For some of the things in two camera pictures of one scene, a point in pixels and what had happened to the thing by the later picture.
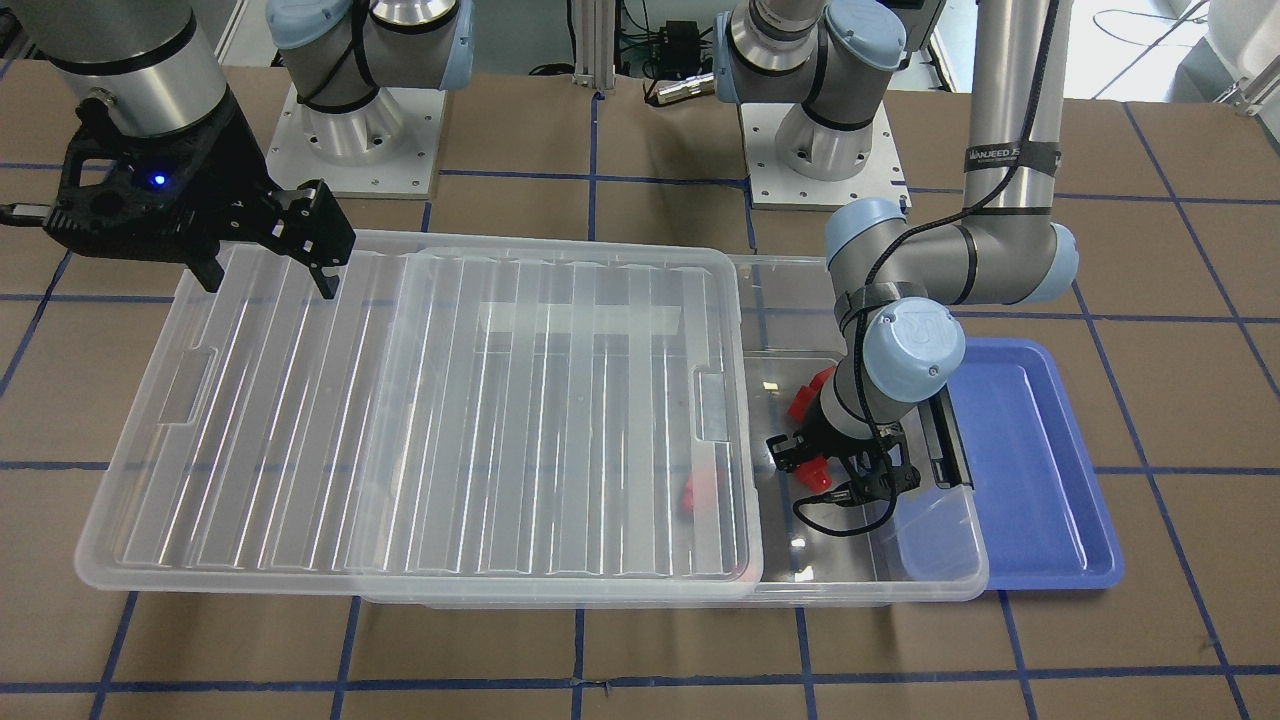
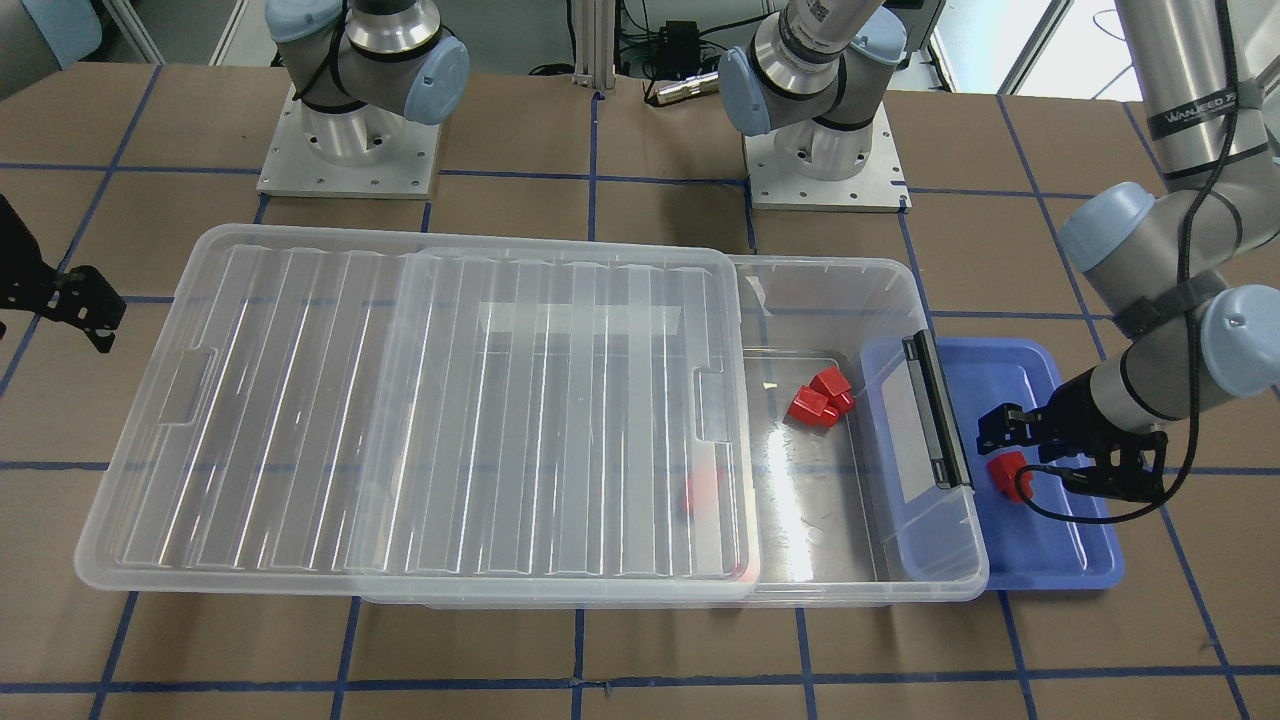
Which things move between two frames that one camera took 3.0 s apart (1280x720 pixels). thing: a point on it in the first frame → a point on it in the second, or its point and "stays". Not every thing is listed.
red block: x=813 y=474 → x=1002 y=470
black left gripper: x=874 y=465 → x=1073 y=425
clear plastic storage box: x=930 y=551 stays
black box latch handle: x=947 y=450 stays
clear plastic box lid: x=470 y=414 stays
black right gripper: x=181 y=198 → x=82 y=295
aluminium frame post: x=594 y=38 stays
